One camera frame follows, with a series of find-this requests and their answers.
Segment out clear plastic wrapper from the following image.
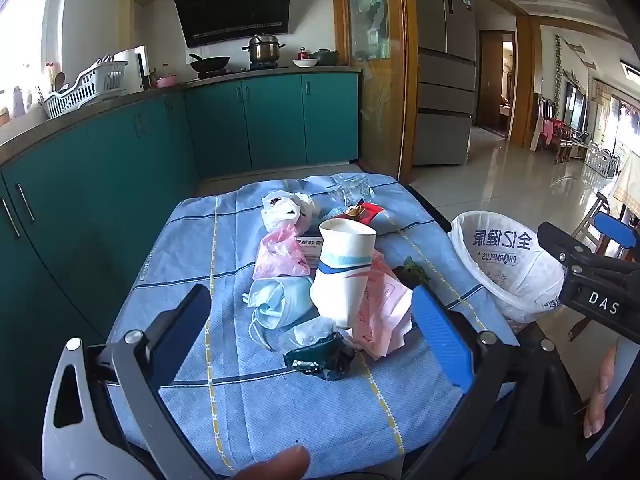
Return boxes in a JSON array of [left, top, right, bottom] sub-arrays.
[[327, 174, 376, 208]]

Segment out teal base cabinets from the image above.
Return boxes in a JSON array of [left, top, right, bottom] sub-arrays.
[[0, 71, 361, 441]]

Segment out large pink plastic bag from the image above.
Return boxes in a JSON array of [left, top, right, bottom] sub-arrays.
[[350, 250, 414, 361]]

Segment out dark green wrapper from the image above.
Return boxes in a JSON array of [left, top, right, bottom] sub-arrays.
[[283, 332, 356, 382]]

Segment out white play fence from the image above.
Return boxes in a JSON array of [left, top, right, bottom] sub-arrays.
[[585, 141, 624, 179]]

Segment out blue checked tablecloth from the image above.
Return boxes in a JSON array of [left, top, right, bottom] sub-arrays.
[[106, 172, 518, 480]]

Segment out wooden doorway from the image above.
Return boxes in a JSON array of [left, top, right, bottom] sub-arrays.
[[477, 30, 518, 143]]

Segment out small pink plastic bag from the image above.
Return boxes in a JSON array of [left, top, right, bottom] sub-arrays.
[[252, 222, 312, 281]]

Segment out white plastic bag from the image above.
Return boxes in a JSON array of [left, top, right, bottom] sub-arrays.
[[261, 190, 316, 233]]

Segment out grey refrigerator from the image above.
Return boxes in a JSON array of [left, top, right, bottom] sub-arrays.
[[412, 0, 478, 167]]

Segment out crumpled clear plastic bag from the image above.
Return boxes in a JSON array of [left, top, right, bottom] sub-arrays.
[[277, 315, 342, 356]]

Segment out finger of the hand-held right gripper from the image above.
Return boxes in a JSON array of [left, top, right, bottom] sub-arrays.
[[536, 221, 640, 288], [592, 211, 640, 262]]

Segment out black wok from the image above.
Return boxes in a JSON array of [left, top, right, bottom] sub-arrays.
[[187, 53, 232, 74]]

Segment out dark green pot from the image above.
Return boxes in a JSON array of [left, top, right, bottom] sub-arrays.
[[307, 48, 341, 67]]

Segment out blue face mask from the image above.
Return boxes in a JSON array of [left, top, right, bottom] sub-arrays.
[[242, 277, 321, 351]]

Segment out person's left hand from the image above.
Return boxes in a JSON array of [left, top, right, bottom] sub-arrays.
[[220, 444, 311, 480]]

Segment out black range hood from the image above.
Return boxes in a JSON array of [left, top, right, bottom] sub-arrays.
[[171, 0, 292, 49]]

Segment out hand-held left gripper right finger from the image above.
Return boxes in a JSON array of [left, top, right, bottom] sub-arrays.
[[405, 284, 596, 480]]

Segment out wooden framed glass door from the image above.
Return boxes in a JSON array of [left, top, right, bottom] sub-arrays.
[[332, 0, 419, 182]]

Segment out hanging green vine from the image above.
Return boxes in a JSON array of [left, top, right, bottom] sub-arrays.
[[553, 34, 564, 111]]

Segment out white printed trash bag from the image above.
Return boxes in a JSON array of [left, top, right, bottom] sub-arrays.
[[447, 210, 569, 324]]

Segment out steel pot with lid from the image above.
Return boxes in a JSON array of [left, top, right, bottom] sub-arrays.
[[241, 34, 286, 66]]

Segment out white blue medicine box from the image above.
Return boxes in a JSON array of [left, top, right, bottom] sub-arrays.
[[295, 235, 324, 268]]

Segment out green leaf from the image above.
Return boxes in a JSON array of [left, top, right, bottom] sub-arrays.
[[392, 255, 432, 289]]

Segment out white dish rack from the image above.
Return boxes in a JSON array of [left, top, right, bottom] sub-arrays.
[[42, 55, 129, 120]]

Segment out red snack packet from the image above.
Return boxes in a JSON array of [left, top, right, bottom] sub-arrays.
[[332, 200, 384, 229]]

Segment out person's right hand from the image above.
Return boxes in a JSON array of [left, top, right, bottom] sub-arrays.
[[582, 345, 619, 438]]

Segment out wooden chairs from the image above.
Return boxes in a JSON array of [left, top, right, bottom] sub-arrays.
[[534, 92, 592, 164]]

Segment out black gas stove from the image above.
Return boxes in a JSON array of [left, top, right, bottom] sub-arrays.
[[197, 62, 291, 80]]

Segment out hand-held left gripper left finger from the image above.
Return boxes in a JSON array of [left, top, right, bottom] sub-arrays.
[[42, 282, 221, 480]]

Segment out white paper cup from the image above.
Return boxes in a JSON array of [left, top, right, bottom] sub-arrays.
[[310, 217, 377, 330]]

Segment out white kitchen appliance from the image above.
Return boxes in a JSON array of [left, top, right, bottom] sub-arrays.
[[114, 45, 150, 94]]

